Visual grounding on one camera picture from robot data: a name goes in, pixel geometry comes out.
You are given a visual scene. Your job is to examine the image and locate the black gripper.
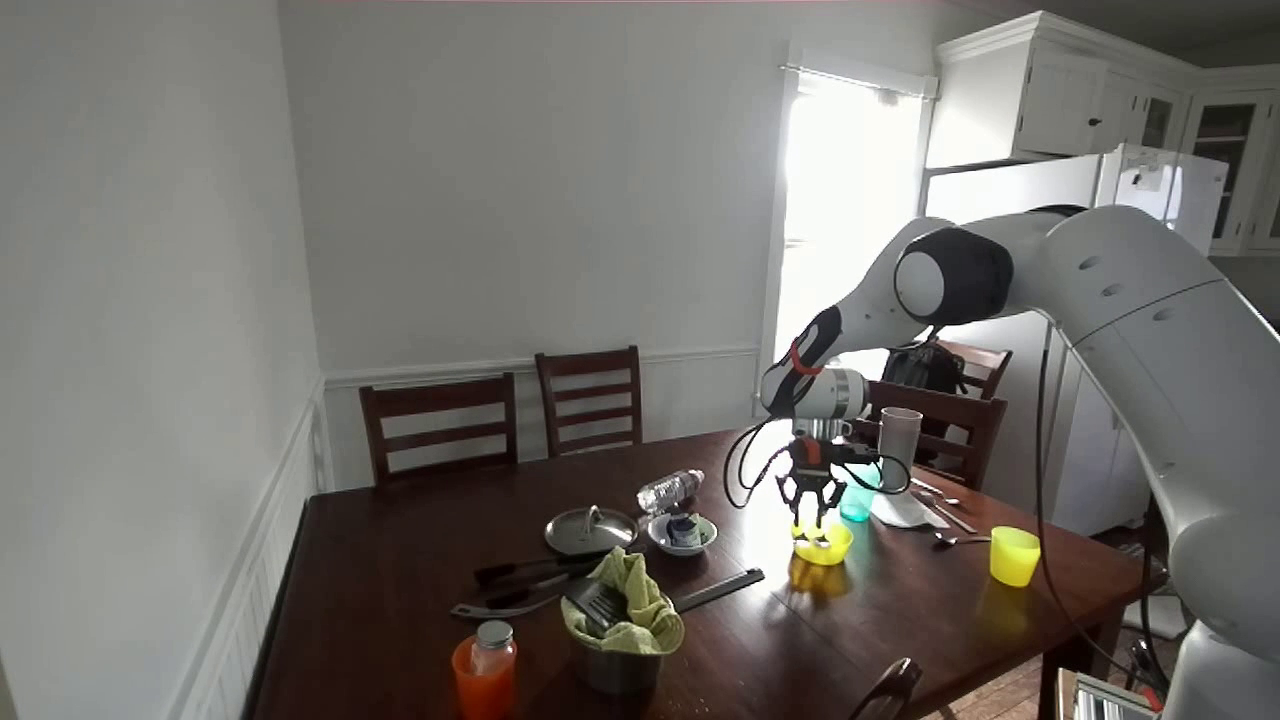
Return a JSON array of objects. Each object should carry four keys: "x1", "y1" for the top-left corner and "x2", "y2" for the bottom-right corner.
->
[{"x1": 781, "y1": 433, "x2": 846, "y2": 531}]

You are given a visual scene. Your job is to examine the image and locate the yellow plastic bowl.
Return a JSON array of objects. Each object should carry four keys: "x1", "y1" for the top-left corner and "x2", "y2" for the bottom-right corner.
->
[{"x1": 786, "y1": 521, "x2": 858, "y2": 573}]

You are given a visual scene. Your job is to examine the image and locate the teal translucent plastic cup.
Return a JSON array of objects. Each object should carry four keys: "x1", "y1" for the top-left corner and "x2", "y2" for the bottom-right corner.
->
[{"x1": 834, "y1": 468, "x2": 883, "y2": 529}]

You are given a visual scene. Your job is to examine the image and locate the white flat plate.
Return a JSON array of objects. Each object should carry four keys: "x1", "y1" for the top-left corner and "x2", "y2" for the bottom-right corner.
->
[{"x1": 868, "y1": 488, "x2": 956, "y2": 536}]

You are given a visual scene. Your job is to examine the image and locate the clear plastic cup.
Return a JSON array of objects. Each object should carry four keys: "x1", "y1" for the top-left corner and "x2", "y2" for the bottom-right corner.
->
[{"x1": 871, "y1": 404, "x2": 929, "y2": 493}]

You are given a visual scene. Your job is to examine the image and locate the dark flat utensil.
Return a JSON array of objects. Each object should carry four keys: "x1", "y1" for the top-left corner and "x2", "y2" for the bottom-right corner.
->
[{"x1": 667, "y1": 564, "x2": 772, "y2": 621}]

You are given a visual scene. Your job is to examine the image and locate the metal cutlery piece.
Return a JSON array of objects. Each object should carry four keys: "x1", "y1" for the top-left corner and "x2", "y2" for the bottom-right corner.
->
[
  {"x1": 929, "y1": 522, "x2": 996, "y2": 552},
  {"x1": 906, "y1": 468, "x2": 982, "y2": 515}
]

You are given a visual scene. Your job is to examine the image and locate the small white bowl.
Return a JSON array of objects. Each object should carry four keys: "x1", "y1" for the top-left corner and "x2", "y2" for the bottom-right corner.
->
[{"x1": 644, "y1": 506, "x2": 722, "y2": 558}]

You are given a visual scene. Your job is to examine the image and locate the clear plastic water bottle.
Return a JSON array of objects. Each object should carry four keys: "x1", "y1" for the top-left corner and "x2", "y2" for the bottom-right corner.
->
[{"x1": 631, "y1": 465, "x2": 711, "y2": 521}]

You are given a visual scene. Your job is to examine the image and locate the dark wooden chair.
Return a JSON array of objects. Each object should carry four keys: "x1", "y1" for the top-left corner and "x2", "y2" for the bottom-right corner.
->
[
  {"x1": 932, "y1": 338, "x2": 1020, "y2": 404},
  {"x1": 355, "y1": 367, "x2": 520, "y2": 488},
  {"x1": 846, "y1": 650, "x2": 929, "y2": 720},
  {"x1": 858, "y1": 376, "x2": 1012, "y2": 495},
  {"x1": 532, "y1": 338, "x2": 649, "y2": 465}
]

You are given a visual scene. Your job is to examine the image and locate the black bag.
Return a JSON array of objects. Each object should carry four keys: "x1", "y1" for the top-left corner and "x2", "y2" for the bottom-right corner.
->
[{"x1": 879, "y1": 338, "x2": 969, "y2": 401}]

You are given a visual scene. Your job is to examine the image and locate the yellow plastic cup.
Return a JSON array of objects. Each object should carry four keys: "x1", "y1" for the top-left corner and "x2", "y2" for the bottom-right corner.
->
[{"x1": 982, "y1": 522, "x2": 1045, "y2": 590}]

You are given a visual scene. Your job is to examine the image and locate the silver pot lid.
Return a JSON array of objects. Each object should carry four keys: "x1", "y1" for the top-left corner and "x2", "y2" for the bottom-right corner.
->
[{"x1": 539, "y1": 498, "x2": 640, "y2": 558}]

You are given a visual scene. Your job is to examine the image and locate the small metal pot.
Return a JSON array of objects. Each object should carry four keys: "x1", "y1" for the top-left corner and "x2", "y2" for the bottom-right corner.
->
[{"x1": 571, "y1": 634, "x2": 671, "y2": 709}]

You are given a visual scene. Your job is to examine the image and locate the black kitchen tongs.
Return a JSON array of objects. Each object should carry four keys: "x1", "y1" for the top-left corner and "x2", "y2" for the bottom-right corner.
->
[{"x1": 447, "y1": 552, "x2": 607, "y2": 627}]

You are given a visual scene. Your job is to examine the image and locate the bright glass door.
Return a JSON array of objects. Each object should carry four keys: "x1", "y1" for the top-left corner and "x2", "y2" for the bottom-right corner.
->
[{"x1": 760, "y1": 44, "x2": 937, "y2": 404}]

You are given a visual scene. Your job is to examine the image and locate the orange bottle with white cap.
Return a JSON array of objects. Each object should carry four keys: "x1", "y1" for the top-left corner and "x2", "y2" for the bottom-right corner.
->
[{"x1": 447, "y1": 617, "x2": 524, "y2": 720}]

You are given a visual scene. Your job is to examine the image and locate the white refrigerator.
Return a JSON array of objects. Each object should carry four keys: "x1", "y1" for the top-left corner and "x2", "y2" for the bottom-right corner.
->
[{"x1": 919, "y1": 141, "x2": 1230, "y2": 539}]

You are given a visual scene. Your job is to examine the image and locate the white kitchen cabinet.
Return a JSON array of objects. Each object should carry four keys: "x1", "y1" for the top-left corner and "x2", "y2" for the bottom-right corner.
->
[{"x1": 922, "y1": 9, "x2": 1280, "y2": 258}]

